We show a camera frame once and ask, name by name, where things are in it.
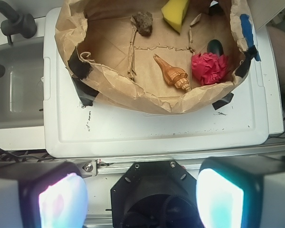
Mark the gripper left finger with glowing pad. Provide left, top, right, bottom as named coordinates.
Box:
left=0, top=161, right=88, bottom=228

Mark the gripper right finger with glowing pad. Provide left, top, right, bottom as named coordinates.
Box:
left=196, top=156, right=285, bottom=228

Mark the brown rough rock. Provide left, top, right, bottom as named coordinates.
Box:
left=133, top=11, right=153, bottom=37

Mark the white plastic cutting board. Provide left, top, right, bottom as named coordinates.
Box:
left=43, top=8, right=269, bottom=158

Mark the white sink basin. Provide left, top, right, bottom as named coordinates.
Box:
left=0, top=18, right=45, bottom=151

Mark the black tape piece right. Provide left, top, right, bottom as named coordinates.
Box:
left=212, top=93, right=234, bottom=110

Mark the black tape piece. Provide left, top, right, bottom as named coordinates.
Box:
left=212, top=93, right=234, bottom=110
left=68, top=48, right=99, bottom=106

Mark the red crumpled paper ball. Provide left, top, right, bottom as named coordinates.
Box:
left=191, top=53, right=228, bottom=86

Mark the orange spiral seashell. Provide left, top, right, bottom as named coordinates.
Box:
left=153, top=54, right=190, bottom=92

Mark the black tape piece left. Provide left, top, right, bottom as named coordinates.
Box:
left=68, top=48, right=99, bottom=106

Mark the dark green glossy egg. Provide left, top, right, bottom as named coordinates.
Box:
left=207, top=39, right=224, bottom=57

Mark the blue tape strip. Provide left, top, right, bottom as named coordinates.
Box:
left=240, top=14, right=261, bottom=62

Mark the brown paper bag tray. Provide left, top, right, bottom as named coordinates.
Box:
left=55, top=0, right=253, bottom=114

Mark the black faucet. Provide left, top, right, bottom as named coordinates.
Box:
left=0, top=0, right=37, bottom=46

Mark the yellow sponge wedge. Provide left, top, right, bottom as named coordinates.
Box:
left=161, top=0, right=190, bottom=34

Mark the black cables bundle left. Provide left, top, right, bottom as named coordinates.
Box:
left=0, top=142, right=53, bottom=163

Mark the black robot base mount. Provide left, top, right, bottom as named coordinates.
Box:
left=110, top=161, right=204, bottom=228

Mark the aluminium frame rail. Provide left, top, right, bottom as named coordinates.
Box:
left=75, top=142, right=285, bottom=177

